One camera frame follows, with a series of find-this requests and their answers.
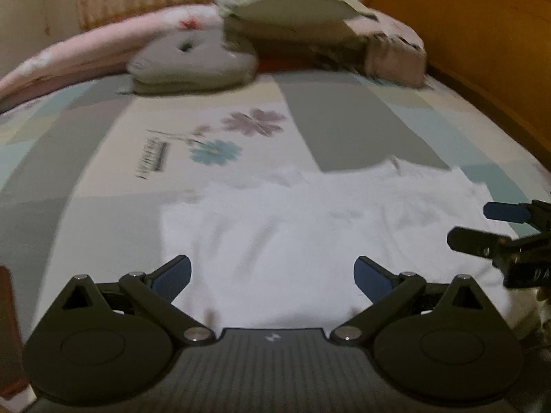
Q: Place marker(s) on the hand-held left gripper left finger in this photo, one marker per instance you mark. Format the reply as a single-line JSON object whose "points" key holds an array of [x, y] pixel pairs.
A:
{"points": [[170, 282]]}

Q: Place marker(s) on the pink handbag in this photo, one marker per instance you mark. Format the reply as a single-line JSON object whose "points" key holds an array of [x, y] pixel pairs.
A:
{"points": [[396, 64]]}

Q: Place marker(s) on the bed with patchwork sheet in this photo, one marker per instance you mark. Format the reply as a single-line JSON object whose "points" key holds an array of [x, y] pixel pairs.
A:
{"points": [[344, 116]]}

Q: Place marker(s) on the grey dimpled cushion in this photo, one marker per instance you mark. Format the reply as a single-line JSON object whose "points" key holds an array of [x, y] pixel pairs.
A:
{"points": [[193, 64]]}

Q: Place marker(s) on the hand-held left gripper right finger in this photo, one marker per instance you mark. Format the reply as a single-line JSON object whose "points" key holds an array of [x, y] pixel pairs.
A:
{"points": [[374, 282]]}

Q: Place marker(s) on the white printed long-sleeve shirt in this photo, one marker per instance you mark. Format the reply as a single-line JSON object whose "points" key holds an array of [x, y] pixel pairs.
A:
{"points": [[323, 232]]}

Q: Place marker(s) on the orange cloth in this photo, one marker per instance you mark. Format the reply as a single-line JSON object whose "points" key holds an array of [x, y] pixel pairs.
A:
{"points": [[280, 59]]}

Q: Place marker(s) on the pink floral rolled quilt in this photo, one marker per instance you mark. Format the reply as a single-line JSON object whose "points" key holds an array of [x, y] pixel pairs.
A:
{"points": [[86, 51]]}

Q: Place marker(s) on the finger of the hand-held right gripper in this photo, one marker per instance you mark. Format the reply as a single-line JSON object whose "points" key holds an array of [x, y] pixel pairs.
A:
{"points": [[473, 241], [503, 211]]}

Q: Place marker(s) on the reddish brown flat object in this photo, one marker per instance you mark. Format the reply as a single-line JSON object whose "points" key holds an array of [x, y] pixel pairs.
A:
{"points": [[8, 331]]}

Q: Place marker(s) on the wooden headboard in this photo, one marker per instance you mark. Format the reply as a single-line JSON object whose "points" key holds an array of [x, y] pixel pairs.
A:
{"points": [[473, 17]]}

